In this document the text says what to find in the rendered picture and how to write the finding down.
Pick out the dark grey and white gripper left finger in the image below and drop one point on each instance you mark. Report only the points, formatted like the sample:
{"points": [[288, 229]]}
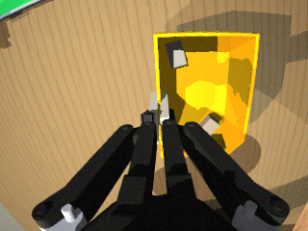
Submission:
{"points": [[74, 206]]}

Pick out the yellow bin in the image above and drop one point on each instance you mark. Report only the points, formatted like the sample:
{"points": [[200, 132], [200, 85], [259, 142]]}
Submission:
{"points": [[218, 80]]}

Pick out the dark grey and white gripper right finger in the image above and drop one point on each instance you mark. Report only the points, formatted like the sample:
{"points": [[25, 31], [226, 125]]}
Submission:
{"points": [[250, 206]]}

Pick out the light grey block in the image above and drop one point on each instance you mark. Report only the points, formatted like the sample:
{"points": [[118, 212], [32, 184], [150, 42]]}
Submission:
{"points": [[175, 53]]}

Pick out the small beige block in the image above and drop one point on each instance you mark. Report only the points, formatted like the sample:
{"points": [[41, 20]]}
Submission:
{"points": [[209, 124]]}

